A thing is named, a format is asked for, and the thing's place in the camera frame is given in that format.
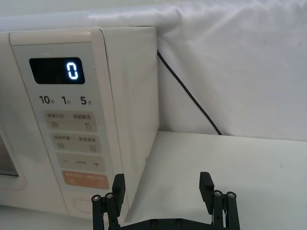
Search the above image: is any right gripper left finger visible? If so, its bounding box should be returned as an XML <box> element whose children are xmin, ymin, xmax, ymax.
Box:
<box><xmin>91</xmin><ymin>173</ymin><xmax>127</xmax><ymax>230</ymax></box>

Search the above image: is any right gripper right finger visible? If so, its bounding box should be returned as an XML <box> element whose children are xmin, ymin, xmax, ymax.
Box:
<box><xmin>199</xmin><ymin>172</ymin><xmax>241</xmax><ymax>230</ymax></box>

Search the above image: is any white table cloth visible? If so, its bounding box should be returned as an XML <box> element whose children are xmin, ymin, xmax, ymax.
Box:
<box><xmin>0</xmin><ymin>130</ymin><xmax>307</xmax><ymax>230</ymax></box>

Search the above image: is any cream microwave oven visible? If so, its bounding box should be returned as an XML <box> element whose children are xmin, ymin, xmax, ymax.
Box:
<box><xmin>0</xmin><ymin>26</ymin><xmax>161</xmax><ymax>215</ymax></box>

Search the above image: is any white curtain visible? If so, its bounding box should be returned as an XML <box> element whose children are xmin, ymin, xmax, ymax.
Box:
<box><xmin>0</xmin><ymin>0</ymin><xmax>307</xmax><ymax>141</ymax></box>

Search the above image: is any black oven power cord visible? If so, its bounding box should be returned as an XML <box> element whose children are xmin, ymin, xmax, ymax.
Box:
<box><xmin>156</xmin><ymin>49</ymin><xmax>223</xmax><ymax>136</ymax></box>

